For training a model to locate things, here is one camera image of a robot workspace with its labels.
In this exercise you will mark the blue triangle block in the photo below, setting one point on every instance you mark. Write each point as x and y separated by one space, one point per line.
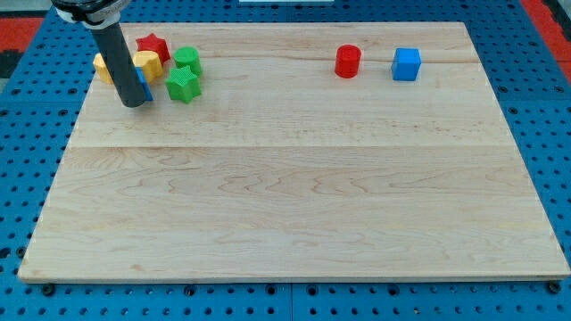
142 79

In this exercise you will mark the blue cube block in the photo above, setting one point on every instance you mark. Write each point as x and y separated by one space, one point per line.
406 64

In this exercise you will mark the robot arm flange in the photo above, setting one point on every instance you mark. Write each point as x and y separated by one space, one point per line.
93 14

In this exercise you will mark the red star block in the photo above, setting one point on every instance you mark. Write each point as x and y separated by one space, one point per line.
155 44

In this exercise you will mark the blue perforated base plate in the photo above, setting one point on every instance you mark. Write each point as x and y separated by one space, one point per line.
41 102

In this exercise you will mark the red cylinder block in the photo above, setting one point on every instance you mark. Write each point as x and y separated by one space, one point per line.
347 61

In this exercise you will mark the green cylinder block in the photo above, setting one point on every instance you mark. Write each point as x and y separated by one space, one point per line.
188 56

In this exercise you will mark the green star block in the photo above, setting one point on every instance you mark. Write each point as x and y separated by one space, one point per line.
183 85

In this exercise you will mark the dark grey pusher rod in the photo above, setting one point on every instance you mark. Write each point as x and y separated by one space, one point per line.
116 56

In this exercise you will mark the yellow block behind rod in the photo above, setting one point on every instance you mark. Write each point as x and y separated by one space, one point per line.
102 70

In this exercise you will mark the yellow cylinder block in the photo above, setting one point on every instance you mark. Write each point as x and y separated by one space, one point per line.
150 64

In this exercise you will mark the wooden board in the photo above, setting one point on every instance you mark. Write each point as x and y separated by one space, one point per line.
282 171

